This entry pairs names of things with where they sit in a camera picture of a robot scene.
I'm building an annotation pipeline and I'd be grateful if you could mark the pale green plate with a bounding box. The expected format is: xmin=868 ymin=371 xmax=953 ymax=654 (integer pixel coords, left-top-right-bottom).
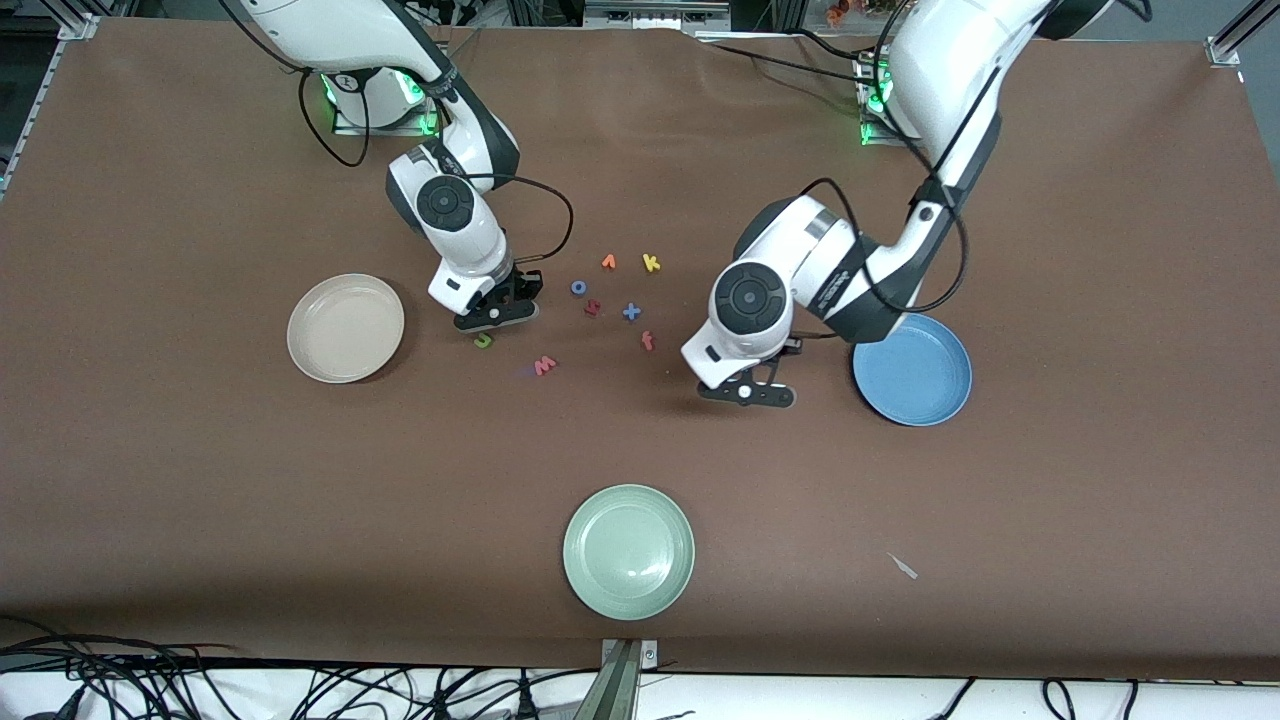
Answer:
xmin=562 ymin=484 xmax=696 ymax=622

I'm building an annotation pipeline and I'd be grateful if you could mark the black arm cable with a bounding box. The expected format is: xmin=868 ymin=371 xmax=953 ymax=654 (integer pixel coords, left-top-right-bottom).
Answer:
xmin=220 ymin=0 xmax=576 ymax=266
xmin=795 ymin=0 xmax=1061 ymax=314

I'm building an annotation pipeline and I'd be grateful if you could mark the brown paper table cover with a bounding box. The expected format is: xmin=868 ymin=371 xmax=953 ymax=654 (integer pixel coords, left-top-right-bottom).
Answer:
xmin=0 ymin=18 xmax=1280 ymax=681

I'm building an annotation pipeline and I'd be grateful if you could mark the metal table edge bracket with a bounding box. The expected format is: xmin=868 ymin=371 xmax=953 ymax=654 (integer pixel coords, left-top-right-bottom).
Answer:
xmin=600 ymin=638 xmax=659 ymax=720

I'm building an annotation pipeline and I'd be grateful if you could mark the aluminium frame profile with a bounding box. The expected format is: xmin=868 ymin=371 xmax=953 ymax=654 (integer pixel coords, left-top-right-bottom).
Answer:
xmin=0 ymin=12 xmax=98 ymax=201
xmin=1205 ymin=0 xmax=1280 ymax=69

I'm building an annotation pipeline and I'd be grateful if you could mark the beige brown plate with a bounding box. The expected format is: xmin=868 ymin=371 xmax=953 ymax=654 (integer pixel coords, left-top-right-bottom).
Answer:
xmin=286 ymin=273 xmax=406 ymax=385

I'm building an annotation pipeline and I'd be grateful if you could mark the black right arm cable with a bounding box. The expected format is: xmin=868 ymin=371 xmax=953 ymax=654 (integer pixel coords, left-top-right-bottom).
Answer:
xmin=220 ymin=0 xmax=576 ymax=266

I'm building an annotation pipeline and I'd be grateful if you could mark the black cable on table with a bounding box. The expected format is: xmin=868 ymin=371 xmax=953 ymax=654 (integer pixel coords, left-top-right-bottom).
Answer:
xmin=788 ymin=26 xmax=869 ymax=69
xmin=700 ymin=38 xmax=881 ymax=89

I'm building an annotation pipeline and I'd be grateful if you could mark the blue plate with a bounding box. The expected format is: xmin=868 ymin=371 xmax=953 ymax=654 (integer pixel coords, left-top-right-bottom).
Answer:
xmin=852 ymin=312 xmax=974 ymax=428

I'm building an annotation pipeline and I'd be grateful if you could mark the grey equipment box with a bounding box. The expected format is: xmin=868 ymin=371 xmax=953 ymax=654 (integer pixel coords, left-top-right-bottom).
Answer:
xmin=585 ymin=0 xmax=731 ymax=29

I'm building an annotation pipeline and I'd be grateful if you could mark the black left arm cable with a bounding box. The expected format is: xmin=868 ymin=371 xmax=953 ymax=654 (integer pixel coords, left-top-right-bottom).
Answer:
xmin=795 ymin=0 xmax=1061 ymax=314

